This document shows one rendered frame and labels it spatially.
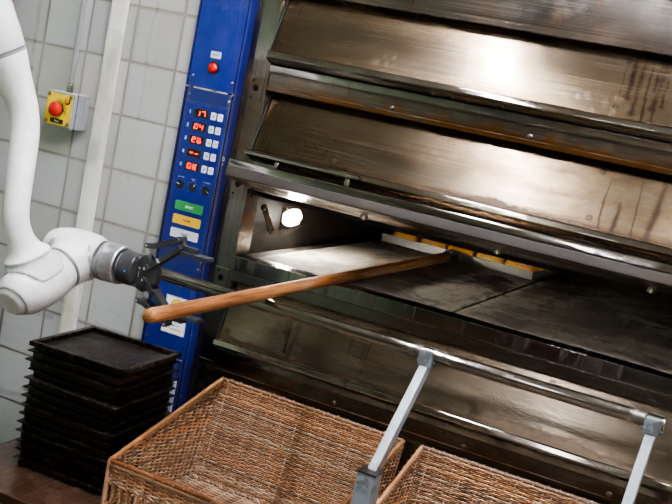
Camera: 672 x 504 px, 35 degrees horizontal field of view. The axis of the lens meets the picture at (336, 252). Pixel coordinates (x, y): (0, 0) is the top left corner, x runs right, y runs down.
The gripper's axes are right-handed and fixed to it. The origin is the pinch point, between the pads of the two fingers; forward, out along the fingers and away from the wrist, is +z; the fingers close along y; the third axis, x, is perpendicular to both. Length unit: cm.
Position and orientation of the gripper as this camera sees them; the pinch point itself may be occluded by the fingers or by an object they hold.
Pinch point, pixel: (200, 289)
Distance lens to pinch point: 231.2
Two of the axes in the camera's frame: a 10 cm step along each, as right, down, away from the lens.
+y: -2.0, 9.7, 1.5
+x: -4.3, 0.6, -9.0
